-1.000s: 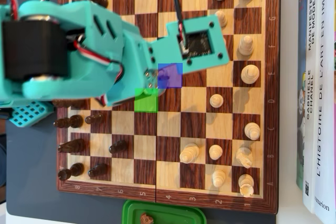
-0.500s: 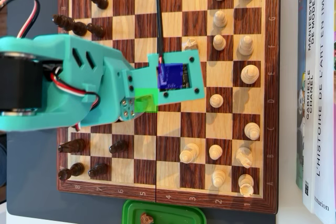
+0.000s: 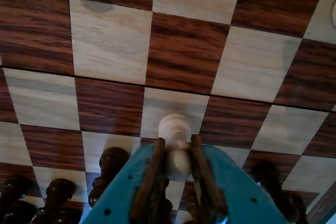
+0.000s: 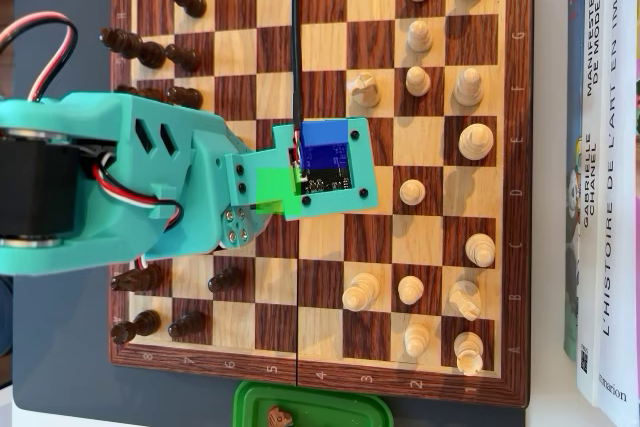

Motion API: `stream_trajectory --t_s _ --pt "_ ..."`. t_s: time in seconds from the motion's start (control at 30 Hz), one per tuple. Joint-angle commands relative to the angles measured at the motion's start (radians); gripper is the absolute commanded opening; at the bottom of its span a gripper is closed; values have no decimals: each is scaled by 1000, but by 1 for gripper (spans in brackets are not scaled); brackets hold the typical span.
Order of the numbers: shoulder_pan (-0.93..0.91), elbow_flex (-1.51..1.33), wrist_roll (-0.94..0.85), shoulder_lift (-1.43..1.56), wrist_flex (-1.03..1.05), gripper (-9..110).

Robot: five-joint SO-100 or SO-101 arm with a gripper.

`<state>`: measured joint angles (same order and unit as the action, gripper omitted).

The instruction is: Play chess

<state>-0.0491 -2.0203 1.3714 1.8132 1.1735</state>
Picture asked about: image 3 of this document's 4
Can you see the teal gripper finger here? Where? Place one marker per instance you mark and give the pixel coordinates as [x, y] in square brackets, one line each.
[120, 195]
[236, 190]

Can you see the white chess pawn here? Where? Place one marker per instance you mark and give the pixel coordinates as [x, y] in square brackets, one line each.
[173, 127]

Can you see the dark brown chess pawn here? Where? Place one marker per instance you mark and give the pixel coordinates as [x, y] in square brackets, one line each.
[60, 191]
[14, 188]
[113, 171]
[273, 182]

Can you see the dark brown chess rook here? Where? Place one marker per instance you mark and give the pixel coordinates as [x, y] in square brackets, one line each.
[65, 217]

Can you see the dark brown chess king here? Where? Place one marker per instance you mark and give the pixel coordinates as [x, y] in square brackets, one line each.
[21, 212]

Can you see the wooden folding chessboard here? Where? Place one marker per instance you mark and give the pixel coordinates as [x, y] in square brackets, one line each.
[183, 51]

